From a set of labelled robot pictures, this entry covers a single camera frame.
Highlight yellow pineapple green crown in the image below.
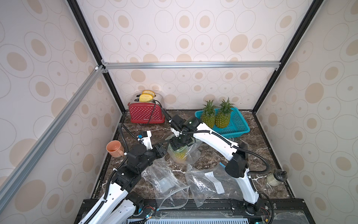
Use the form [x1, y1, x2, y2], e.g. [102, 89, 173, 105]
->
[200, 100, 216, 128]

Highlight clear zip bag green seal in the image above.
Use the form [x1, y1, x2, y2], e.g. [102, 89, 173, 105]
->
[167, 138, 202, 165]

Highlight clear zip bag white seal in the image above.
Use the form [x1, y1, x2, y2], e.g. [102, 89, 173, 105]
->
[142, 158, 189, 210]

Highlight clear zip bag blue slider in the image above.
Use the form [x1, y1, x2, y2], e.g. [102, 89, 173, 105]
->
[185, 164, 243, 207]

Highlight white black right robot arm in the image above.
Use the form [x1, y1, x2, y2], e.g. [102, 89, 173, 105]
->
[161, 108, 270, 215]

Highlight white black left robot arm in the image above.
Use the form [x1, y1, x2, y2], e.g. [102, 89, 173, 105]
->
[79, 131, 167, 224]

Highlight pink ceramic mug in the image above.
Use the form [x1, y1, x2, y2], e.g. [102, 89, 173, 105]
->
[106, 140, 125, 158]

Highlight red polka dot toaster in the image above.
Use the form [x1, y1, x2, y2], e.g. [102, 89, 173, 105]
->
[128, 92, 165, 124]

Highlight yellow toast slice front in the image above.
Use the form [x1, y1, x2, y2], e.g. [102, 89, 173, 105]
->
[139, 93, 153, 102]

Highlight yellow toast slice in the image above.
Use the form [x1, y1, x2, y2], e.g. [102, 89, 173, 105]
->
[139, 93, 153, 102]
[142, 90, 156, 98]

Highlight teal plastic basket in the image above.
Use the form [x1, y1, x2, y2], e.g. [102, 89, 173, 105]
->
[195, 107, 251, 139]

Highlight yellow toast slice back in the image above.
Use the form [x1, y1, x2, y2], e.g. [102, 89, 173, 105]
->
[142, 90, 156, 98]

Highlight small glass bottle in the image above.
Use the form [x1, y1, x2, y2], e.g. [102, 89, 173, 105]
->
[266, 169, 288, 187]

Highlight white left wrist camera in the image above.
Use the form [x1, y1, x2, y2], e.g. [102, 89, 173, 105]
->
[138, 131, 153, 150]

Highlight black toaster power cable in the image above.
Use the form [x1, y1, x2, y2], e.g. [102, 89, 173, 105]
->
[146, 99, 170, 124]

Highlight aluminium frame bar back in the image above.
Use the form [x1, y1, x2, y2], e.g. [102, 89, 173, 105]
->
[101, 61, 281, 71]

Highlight aluminium frame bar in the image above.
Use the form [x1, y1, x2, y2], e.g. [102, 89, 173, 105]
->
[1, 65, 104, 212]
[101, 61, 281, 71]

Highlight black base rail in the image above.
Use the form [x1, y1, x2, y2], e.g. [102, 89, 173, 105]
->
[74, 198, 317, 224]

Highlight aluminium frame bar left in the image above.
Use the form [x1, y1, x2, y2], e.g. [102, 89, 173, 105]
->
[1, 65, 104, 212]

